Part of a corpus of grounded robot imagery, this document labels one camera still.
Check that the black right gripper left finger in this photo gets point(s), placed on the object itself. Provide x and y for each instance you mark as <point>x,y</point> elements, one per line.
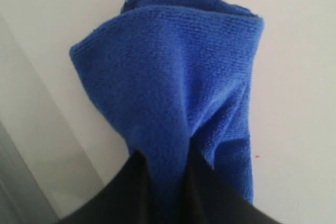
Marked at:
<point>126,199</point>

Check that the white board with aluminium frame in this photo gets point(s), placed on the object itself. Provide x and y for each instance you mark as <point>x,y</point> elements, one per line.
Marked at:
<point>73,152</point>

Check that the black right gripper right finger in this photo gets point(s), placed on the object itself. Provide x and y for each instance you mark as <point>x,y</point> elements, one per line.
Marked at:
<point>220,188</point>

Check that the blue cloth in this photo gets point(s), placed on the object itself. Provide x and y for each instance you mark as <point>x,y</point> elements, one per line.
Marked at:
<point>167,74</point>

